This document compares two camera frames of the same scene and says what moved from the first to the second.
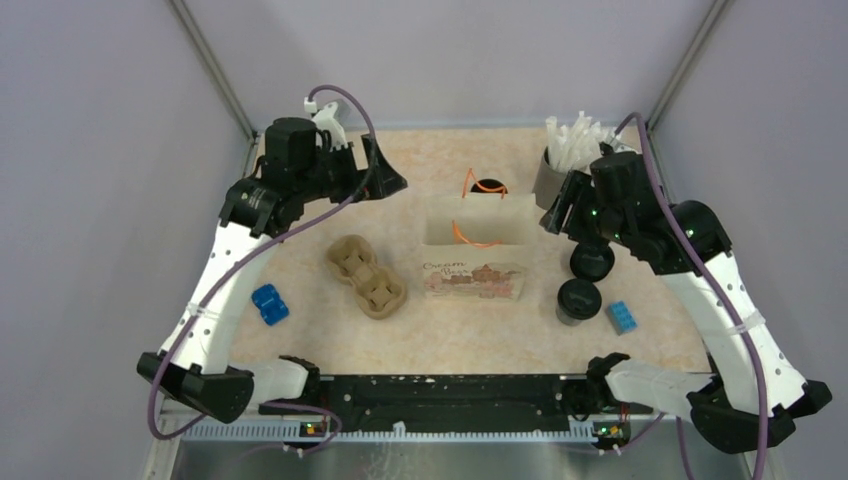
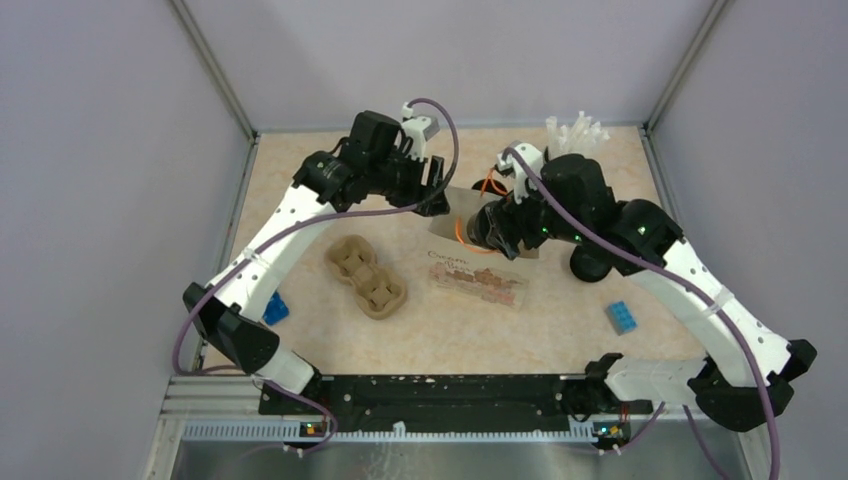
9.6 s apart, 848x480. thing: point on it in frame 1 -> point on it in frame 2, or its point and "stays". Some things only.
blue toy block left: [271, 305] stays
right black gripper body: [577, 212] -> [534, 219]
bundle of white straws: [575, 147] stays
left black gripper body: [335, 174] -> [400, 178]
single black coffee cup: [567, 319] -> [478, 226]
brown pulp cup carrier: [378, 290] stays
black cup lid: [592, 261] stays
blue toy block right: [621, 318] stays
